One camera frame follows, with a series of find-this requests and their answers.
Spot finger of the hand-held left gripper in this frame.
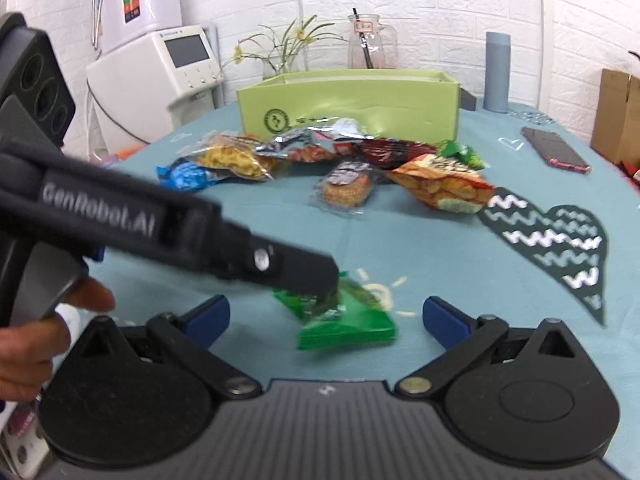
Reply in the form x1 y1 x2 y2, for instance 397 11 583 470
220 220 342 307

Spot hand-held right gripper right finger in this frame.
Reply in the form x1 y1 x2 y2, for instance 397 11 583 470
395 296 583 397

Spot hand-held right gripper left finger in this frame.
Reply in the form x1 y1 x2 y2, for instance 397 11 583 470
65 295 263 400

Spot green snack packet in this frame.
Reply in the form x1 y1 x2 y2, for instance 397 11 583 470
272 271 400 352

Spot blue snack packet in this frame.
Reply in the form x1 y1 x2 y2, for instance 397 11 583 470
157 157 209 191

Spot light green cardboard box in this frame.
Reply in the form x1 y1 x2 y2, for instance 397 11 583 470
236 68 461 142

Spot person's left hand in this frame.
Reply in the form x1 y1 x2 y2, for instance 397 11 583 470
0 277 117 403

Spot teal printed tablecloth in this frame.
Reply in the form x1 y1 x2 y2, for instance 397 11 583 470
82 97 640 461

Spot clear packet brown cake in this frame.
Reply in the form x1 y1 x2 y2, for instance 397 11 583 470
312 159 377 214

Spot small orange snack packet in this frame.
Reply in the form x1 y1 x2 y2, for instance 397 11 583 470
289 144 342 164

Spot clear packet yellow crisps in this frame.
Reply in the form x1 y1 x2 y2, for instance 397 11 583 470
192 132 282 182

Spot white appliance with screen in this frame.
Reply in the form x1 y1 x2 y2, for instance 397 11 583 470
86 24 227 147

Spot orange red snack packet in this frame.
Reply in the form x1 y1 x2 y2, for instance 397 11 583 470
387 154 496 216

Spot silver foil snack packet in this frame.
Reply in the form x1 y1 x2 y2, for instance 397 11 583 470
255 117 367 162

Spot dark red snack packet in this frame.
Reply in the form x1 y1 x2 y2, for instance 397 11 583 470
334 136 442 169

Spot smartphone with red case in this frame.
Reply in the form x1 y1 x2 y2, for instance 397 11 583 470
520 126 592 176

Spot green plant in glass vase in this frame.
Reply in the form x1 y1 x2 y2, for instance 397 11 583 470
220 14 349 79

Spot glass pitcher with black straw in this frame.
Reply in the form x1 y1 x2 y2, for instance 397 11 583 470
347 9 400 70

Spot grey cylindrical bottle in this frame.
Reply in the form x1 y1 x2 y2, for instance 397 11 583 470
484 31 511 114

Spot brown cardboard box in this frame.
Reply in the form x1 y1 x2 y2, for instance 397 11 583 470
590 68 640 169

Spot white wall water purifier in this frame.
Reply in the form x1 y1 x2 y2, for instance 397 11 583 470
91 0 184 57

